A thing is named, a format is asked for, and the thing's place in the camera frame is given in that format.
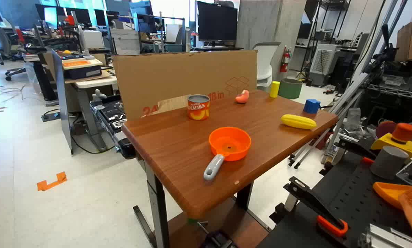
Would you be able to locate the white chair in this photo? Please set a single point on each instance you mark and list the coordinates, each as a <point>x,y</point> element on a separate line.
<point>265,59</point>

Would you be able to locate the brown cardboard panel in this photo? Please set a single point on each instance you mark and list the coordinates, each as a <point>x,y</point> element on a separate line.
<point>169,77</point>

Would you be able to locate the green bin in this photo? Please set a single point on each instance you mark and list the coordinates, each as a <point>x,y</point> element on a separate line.
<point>291,88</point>

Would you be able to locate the dark red ball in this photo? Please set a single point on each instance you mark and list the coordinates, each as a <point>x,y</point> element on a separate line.
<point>385,128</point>

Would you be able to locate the yellow toy corn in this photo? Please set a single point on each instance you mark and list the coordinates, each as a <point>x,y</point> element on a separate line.
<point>298,121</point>

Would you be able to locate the pink orange toy piece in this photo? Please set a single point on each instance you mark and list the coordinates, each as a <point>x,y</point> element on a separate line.
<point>243,96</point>

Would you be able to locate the orange labelled tin can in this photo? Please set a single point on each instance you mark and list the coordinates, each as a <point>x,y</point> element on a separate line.
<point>199,109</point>

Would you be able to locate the black box orange lid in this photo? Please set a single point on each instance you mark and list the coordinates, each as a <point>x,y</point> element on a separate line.
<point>82,67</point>

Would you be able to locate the blue cube block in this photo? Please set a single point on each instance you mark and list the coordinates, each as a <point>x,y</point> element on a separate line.
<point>312,106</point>

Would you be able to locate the white storage box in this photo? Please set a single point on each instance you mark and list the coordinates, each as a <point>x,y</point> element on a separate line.
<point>126,41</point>

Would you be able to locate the grey cylinder block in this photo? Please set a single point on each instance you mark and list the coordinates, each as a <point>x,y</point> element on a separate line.
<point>389,161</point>

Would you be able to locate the grey metal tripod legs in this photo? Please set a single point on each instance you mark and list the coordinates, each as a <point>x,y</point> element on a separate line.
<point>344,105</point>

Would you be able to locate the black computer monitor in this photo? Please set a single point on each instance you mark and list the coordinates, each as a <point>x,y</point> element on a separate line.
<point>217,22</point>

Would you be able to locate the red fire extinguisher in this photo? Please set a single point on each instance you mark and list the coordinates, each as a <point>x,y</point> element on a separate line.
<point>286,59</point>

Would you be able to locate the orange cylinder block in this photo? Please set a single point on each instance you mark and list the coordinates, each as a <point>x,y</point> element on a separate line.
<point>404,131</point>

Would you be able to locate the grey office desk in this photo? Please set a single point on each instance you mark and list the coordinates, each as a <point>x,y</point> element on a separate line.
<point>89,91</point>

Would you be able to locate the yellow cylinder block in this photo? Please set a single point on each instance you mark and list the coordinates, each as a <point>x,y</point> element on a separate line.
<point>275,90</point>

